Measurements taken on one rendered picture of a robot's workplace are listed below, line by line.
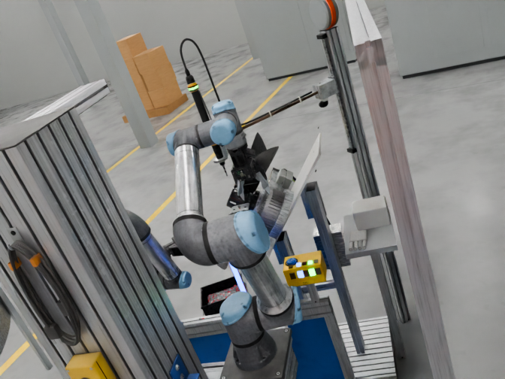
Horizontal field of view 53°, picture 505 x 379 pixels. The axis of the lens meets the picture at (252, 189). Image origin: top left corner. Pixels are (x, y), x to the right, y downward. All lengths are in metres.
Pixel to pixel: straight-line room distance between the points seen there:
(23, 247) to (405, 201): 0.84
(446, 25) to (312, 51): 2.92
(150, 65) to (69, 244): 9.18
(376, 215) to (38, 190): 1.74
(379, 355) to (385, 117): 2.31
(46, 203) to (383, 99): 0.74
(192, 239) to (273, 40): 8.54
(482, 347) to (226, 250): 2.07
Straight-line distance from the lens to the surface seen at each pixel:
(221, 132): 1.51
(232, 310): 1.63
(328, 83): 2.48
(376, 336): 3.12
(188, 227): 1.33
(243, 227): 1.26
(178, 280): 2.23
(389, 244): 2.42
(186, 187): 1.42
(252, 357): 1.72
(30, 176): 1.16
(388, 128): 0.82
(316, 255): 2.09
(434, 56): 7.54
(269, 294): 1.50
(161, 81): 10.35
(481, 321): 3.24
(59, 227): 1.19
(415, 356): 3.09
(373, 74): 0.79
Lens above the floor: 2.21
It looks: 24 degrees down
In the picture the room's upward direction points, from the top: 20 degrees counter-clockwise
